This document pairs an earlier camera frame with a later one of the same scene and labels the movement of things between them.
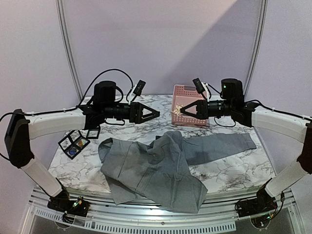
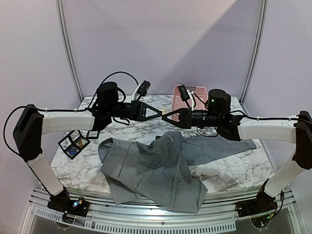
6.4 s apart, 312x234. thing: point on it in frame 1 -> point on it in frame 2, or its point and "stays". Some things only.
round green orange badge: (82, 142) stays
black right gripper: (202, 109) -> (186, 118)
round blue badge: (72, 151) stays
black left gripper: (139, 107) stays
